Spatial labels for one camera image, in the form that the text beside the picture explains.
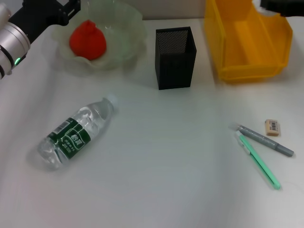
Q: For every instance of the grey marker pen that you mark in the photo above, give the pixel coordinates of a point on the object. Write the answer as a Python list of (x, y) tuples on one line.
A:
[(263, 139)]

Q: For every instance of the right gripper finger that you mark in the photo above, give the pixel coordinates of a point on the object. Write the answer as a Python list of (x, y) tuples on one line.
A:
[(289, 7)]

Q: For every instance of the clear green-label water bottle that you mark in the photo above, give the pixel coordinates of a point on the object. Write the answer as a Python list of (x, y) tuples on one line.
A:
[(76, 133)]

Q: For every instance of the orange fruit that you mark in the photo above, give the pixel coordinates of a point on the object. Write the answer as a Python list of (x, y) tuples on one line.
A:
[(88, 40)]

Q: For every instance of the mint green pen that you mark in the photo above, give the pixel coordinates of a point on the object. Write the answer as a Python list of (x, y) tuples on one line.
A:
[(259, 161)]

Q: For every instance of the black mesh pen holder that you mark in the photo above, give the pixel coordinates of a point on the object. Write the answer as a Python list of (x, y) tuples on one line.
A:
[(175, 71)]

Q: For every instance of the beige eraser with barcode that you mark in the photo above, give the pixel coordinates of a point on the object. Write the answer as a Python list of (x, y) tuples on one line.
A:
[(272, 127)]

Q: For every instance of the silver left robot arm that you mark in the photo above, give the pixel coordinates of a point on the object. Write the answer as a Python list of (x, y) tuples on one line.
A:
[(13, 42)]

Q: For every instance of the pale green glass fruit plate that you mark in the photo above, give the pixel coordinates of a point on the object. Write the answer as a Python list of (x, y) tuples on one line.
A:
[(123, 40)]

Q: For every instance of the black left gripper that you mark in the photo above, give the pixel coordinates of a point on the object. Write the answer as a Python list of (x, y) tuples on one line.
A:
[(35, 19)]

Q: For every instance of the yellow plastic bin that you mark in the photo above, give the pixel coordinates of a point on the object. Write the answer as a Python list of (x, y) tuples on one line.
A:
[(249, 47)]

